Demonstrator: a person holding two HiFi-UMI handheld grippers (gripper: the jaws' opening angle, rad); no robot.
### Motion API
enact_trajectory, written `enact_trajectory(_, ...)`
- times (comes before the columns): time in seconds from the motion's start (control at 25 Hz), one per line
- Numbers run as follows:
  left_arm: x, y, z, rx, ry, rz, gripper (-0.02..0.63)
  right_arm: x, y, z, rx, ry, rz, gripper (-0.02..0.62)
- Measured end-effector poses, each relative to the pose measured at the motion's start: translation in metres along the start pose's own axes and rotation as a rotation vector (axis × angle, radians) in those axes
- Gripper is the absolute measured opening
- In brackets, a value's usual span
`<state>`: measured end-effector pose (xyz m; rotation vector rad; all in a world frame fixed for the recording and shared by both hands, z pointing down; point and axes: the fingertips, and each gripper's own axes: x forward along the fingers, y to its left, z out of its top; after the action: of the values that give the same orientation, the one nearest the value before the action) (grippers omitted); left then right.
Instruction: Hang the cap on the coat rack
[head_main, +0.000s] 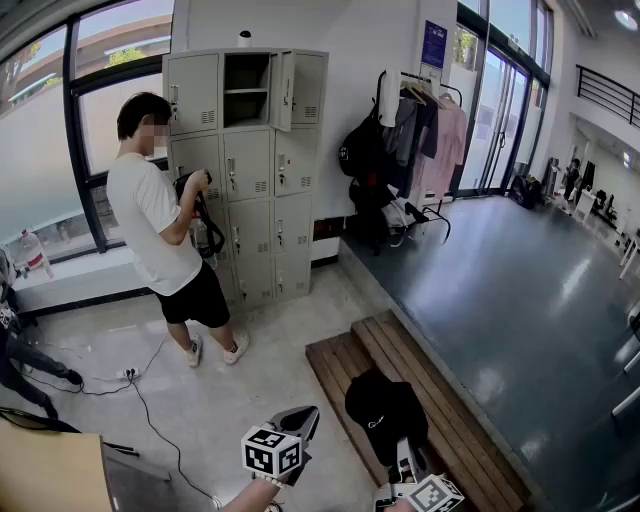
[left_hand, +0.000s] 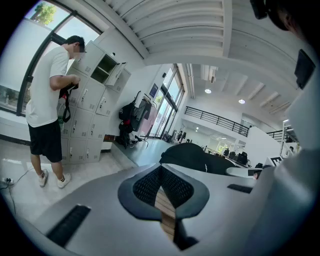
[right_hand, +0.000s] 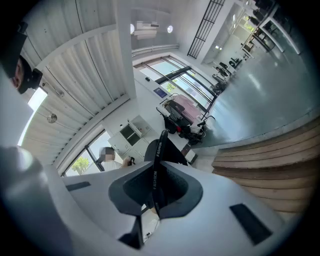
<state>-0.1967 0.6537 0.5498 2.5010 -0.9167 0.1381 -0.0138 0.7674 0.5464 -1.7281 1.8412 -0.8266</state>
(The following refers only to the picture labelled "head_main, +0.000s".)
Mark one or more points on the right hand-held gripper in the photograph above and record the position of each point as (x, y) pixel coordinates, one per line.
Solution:
(435, 495)

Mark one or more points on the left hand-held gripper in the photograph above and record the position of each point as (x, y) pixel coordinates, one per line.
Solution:
(270, 452)

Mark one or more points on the black garment with white logo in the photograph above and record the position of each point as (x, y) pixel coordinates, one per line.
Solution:
(385, 410)

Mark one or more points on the clothes rack with garments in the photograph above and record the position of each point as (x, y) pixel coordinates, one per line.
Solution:
(378, 85)

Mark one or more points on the person's right forearm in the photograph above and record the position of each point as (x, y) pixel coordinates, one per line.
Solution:
(402, 507)

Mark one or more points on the person's left forearm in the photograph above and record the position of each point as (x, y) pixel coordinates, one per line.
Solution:
(250, 497)

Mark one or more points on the wooden slatted step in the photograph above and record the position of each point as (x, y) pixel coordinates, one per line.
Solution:
(450, 425)

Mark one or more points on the white power strip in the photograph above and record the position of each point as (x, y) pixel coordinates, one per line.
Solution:
(128, 372)

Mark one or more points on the red bag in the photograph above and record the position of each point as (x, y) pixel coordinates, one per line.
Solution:
(371, 180)

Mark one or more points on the light wooden table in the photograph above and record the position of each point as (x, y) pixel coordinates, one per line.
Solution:
(45, 470)

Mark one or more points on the grey metal locker cabinet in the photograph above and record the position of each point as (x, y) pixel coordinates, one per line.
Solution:
(250, 165)

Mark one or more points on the black metal stand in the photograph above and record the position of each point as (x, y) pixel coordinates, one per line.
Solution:
(30, 420)

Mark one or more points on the black backpack with white print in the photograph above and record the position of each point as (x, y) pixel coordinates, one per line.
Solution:
(360, 145)

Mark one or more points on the black duffel bag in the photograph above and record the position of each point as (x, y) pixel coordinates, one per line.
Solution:
(525, 192)

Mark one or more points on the light grey hanging garment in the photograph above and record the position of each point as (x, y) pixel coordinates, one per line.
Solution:
(402, 132)

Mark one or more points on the pink hanging garment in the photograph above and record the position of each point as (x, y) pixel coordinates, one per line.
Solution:
(447, 150)

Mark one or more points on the dark grey hanging shirt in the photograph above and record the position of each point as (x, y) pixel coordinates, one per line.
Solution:
(425, 135)

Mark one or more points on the small white table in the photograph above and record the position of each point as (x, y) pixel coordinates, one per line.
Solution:
(585, 202)

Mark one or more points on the large bottle with red label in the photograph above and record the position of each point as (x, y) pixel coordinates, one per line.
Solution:
(32, 255)

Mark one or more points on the open grey locker door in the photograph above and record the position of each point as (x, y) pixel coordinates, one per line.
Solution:
(282, 90)

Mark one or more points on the white hanging garment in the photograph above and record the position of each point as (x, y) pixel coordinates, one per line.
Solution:
(390, 100)

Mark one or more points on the glass sliding door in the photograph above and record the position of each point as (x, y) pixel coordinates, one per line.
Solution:
(495, 125)

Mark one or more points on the wooden clothes hanger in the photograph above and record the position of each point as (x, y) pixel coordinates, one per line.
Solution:
(450, 98)
(415, 91)

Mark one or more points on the large glass window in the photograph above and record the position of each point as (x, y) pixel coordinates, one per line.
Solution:
(35, 165)

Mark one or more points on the white round device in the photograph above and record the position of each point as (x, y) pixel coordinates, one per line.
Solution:
(244, 39)

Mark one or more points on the black metal railing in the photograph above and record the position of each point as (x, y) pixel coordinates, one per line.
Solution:
(610, 92)

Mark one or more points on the round ceiling light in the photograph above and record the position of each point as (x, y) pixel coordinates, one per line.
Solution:
(626, 20)

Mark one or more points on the white wall box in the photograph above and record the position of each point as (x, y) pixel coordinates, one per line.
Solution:
(324, 250)

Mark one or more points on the brown wall panel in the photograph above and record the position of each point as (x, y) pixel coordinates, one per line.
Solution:
(329, 227)

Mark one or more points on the white table leg frame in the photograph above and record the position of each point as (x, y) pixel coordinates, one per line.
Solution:
(629, 255)

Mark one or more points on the blue wall poster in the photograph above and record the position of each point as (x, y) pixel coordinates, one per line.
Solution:
(434, 45)

